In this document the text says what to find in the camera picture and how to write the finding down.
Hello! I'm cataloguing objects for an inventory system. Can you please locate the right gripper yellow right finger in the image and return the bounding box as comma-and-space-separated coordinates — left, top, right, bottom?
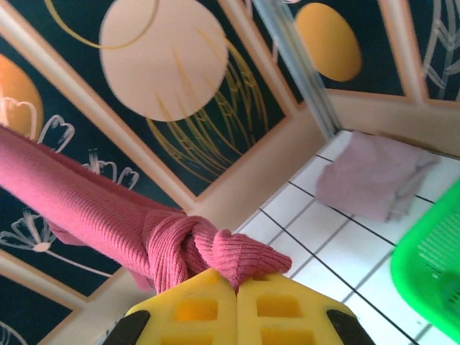
235, 272, 377, 345

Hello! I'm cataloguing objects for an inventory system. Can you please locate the aluminium frame post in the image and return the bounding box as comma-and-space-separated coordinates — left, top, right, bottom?
251, 0, 342, 141

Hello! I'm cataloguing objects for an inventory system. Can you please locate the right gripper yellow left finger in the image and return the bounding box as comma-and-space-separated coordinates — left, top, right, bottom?
103, 267, 238, 345

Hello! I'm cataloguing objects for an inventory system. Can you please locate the dark red tank top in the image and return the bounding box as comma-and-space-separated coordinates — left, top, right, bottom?
0, 124, 293, 294

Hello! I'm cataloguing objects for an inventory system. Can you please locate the pale pink tank top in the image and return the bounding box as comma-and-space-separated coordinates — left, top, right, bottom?
315, 131, 441, 224

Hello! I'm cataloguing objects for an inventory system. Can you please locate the green plastic basket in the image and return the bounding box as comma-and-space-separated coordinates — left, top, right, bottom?
390, 178, 460, 344

